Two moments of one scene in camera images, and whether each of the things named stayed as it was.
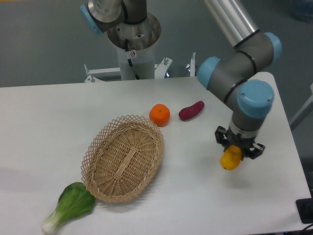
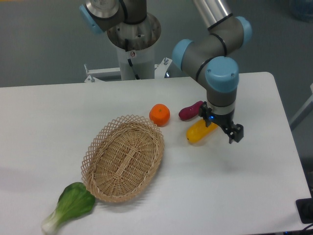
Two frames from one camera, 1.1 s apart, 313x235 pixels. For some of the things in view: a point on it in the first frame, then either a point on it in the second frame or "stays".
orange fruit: x=160 y=114 stays
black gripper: x=246 y=144 → x=234 y=131
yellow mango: x=231 y=157 → x=198 y=131
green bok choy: x=74 y=200 stays
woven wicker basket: x=122 y=157 stays
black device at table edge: x=304 y=207 stays
